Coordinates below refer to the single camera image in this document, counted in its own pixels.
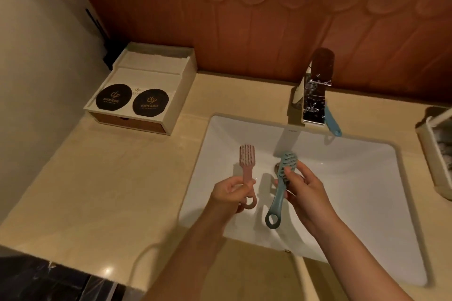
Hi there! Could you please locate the blue cleaning brush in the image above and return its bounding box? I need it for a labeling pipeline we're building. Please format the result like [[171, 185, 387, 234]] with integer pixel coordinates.
[[323, 105, 343, 137]]

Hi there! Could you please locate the white amenity tray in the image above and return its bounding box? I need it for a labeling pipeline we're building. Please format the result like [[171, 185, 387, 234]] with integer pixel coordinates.
[[415, 106, 452, 201]]

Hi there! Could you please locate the person's left hand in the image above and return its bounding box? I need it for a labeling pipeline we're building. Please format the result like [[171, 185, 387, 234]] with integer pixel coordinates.
[[208, 175, 258, 214]]

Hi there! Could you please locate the chrome faucet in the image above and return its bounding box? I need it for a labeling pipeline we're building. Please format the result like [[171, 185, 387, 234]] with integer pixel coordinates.
[[287, 48, 335, 128]]

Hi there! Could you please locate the person's right forearm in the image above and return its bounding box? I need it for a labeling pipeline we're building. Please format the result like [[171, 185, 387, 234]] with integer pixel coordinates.
[[303, 215, 416, 301]]

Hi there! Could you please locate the white amenity box with drawer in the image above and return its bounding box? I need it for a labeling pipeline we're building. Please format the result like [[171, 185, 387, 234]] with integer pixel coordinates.
[[83, 42, 197, 136]]

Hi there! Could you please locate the teal cleaning brush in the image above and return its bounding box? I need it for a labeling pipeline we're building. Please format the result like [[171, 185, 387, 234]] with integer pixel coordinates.
[[265, 151, 298, 230]]

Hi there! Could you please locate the pink cleaning brush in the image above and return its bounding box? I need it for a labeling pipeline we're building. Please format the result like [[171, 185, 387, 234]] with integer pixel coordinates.
[[239, 144, 258, 210]]

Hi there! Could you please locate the person's left forearm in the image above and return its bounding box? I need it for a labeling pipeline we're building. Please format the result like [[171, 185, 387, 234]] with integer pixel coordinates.
[[141, 199, 245, 301]]

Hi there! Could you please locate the black round coaster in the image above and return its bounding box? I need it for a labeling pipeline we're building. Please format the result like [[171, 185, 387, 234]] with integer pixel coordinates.
[[132, 88, 170, 117], [96, 83, 133, 112]]

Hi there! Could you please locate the black plastic bin bag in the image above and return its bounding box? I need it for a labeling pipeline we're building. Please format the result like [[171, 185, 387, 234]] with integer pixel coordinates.
[[0, 257, 128, 301]]

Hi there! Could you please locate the white ceramic sink basin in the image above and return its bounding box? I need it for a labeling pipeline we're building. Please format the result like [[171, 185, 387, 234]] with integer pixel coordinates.
[[178, 114, 430, 287]]

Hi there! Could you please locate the person's right hand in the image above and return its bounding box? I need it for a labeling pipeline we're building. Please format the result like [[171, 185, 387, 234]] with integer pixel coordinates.
[[274, 160, 338, 237]]

